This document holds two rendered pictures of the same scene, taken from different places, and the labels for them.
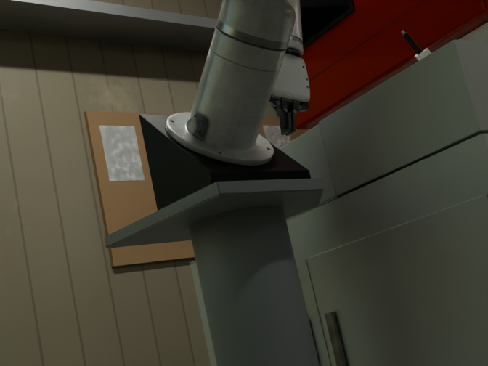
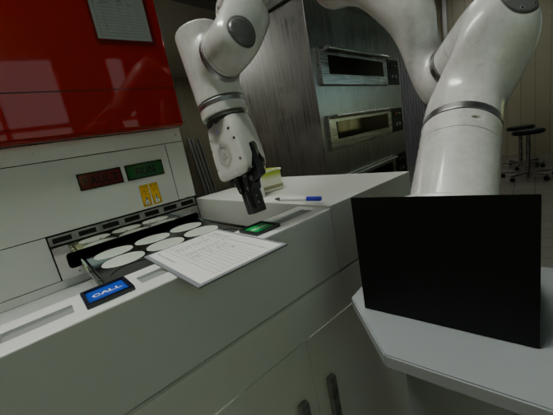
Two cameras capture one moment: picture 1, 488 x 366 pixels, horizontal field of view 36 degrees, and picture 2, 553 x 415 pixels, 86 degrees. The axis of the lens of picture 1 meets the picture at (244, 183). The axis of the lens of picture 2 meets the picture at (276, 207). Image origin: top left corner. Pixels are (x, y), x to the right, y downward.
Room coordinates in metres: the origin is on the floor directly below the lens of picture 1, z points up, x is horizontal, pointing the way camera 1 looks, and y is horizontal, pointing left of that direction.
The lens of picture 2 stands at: (1.54, 0.42, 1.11)
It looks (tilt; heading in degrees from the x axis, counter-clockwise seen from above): 13 degrees down; 264
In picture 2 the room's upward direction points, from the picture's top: 11 degrees counter-clockwise
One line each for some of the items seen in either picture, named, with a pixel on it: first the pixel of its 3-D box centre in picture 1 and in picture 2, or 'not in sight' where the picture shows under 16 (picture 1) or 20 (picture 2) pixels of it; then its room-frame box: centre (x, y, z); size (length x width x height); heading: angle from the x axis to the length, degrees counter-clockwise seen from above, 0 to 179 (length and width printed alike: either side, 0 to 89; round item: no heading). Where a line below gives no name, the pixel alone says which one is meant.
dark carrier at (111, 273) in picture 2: not in sight; (165, 244); (1.77, -0.39, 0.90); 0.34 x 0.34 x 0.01; 33
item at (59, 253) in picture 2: not in sight; (137, 237); (1.90, -0.55, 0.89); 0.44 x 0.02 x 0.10; 33
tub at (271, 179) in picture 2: not in sight; (267, 179); (1.46, -0.52, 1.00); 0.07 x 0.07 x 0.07; 25
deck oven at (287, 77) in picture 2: not in sight; (332, 128); (0.49, -2.68, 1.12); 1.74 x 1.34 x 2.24; 40
